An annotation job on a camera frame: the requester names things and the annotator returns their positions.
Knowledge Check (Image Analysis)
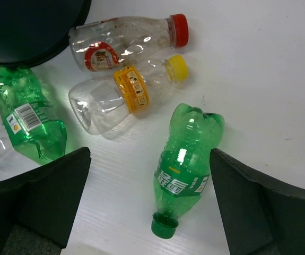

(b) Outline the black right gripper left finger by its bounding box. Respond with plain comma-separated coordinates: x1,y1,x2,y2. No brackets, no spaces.
0,147,91,254

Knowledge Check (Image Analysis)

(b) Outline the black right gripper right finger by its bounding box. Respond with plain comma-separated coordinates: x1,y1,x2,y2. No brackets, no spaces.
210,149,305,254

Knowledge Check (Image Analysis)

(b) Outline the green bottle barcode label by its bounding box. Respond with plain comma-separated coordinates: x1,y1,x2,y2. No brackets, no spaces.
0,66,67,165

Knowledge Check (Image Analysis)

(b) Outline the dark bin with gold rim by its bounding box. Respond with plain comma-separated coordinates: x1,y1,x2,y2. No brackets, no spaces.
0,0,91,67

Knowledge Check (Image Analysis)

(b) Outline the clear bottle yellow cap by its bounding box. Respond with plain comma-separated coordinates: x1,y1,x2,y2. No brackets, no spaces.
68,55,189,135

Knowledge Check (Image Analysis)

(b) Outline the clear bottle red cap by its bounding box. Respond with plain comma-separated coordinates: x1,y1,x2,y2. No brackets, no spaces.
68,14,189,72

